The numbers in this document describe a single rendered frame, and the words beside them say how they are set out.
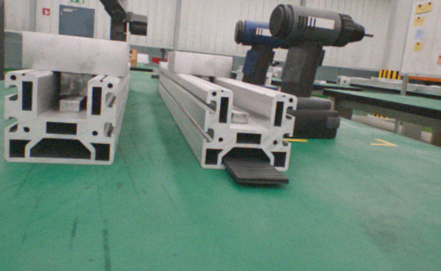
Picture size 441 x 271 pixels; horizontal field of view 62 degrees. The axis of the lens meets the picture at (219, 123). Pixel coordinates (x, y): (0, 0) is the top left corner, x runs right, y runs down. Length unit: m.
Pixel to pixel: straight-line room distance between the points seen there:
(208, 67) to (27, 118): 0.40
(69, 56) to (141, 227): 0.25
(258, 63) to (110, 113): 0.58
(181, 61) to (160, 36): 11.57
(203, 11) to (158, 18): 1.49
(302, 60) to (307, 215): 0.38
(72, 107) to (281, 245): 0.27
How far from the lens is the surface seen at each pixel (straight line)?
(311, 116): 0.65
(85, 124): 0.39
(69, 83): 0.47
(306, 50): 0.65
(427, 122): 2.16
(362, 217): 0.33
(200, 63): 0.71
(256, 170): 0.38
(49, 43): 0.46
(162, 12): 12.34
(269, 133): 0.41
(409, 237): 0.32
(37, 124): 0.39
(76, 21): 12.28
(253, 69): 0.91
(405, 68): 4.33
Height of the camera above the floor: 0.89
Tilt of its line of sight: 9 degrees down
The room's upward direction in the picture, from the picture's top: 6 degrees clockwise
